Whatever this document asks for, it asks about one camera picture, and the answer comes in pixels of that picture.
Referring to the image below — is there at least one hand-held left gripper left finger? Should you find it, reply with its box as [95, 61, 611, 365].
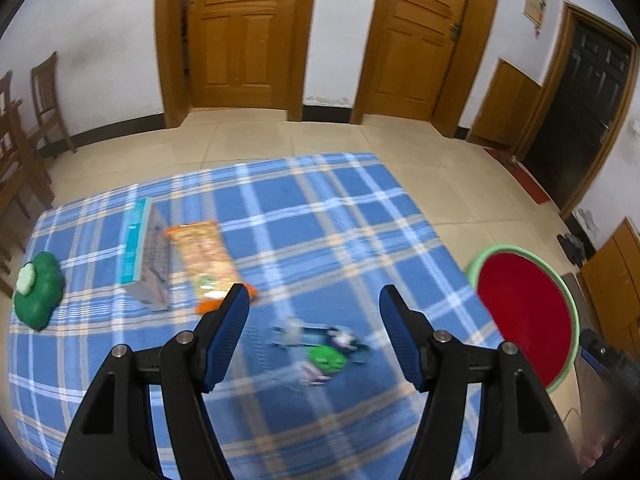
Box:
[54, 283, 251, 480]

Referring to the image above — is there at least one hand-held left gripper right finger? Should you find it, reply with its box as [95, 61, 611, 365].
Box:
[378, 284, 583, 480]

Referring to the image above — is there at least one clear packet with green item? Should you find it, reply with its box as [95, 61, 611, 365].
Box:
[269, 317, 373, 387]

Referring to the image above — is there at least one orange snack packet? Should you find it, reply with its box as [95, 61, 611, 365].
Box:
[165, 220, 261, 315]

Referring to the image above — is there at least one teal and white box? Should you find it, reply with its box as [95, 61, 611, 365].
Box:
[117, 197, 173, 312]

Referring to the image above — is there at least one blue plaid tablecloth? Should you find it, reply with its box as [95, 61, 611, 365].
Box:
[7, 152, 503, 480]

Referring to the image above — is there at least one pair of dark shoes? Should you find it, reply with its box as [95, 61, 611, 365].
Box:
[557, 232, 587, 267]

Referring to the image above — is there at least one green round plush toy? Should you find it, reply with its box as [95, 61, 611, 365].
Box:
[12, 252, 66, 332]

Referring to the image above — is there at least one red floor mat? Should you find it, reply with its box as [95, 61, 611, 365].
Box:
[482, 147, 551, 206]

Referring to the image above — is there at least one wooden cabinet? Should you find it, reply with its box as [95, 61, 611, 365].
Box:
[580, 217, 640, 356]

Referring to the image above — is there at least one wooden chair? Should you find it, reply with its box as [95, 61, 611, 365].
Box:
[0, 71, 56, 263]
[31, 51, 78, 158]

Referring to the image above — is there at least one dark metal door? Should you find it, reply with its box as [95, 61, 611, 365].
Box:
[520, 17, 633, 207]

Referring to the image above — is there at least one wooden panel door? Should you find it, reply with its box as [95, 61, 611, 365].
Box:
[185, 0, 303, 111]

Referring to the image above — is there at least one wooden door with metal latch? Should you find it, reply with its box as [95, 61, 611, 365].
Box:
[367, 0, 476, 122]

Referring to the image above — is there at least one wooden wall panel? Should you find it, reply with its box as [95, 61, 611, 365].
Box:
[470, 58, 543, 148]

